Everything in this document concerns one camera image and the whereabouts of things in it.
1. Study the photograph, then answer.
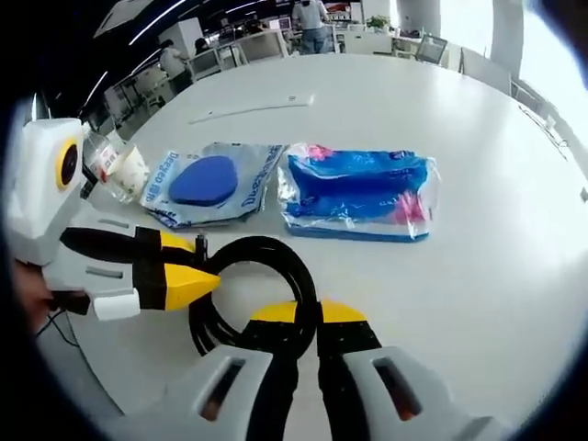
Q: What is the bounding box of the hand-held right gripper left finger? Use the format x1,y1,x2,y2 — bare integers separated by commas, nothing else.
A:
114,300,302,441

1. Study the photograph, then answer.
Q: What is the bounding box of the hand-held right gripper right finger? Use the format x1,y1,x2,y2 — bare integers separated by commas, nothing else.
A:
316,298,515,441

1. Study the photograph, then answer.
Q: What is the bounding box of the white paper cup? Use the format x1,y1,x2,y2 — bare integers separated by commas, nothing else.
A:
106,144,152,197

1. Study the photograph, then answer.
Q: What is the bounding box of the clear plastic bottle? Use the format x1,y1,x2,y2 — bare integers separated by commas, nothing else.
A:
81,130,139,203

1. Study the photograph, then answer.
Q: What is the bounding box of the clear pouch with blue case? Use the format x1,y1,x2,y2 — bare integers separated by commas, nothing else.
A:
140,141,285,229

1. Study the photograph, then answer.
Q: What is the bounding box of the blue plastic package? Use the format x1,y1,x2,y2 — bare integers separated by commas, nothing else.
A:
277,141,441,244

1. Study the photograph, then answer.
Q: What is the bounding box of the person's left hand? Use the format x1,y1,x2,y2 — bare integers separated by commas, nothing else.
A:
12,261,59,332

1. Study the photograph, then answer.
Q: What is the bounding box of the white office chair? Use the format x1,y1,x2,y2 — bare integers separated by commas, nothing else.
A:
233,31,290,63
187,48,226,82

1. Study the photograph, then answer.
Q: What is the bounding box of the white power strip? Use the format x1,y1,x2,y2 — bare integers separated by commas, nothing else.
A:
188,94,316,126

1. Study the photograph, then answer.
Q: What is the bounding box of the grey office chair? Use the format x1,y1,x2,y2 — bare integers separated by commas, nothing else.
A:
415,34,449,63
458,45,514,96

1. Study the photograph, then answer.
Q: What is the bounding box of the thin dark cable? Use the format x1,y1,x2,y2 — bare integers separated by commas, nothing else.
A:
516,103,573,160

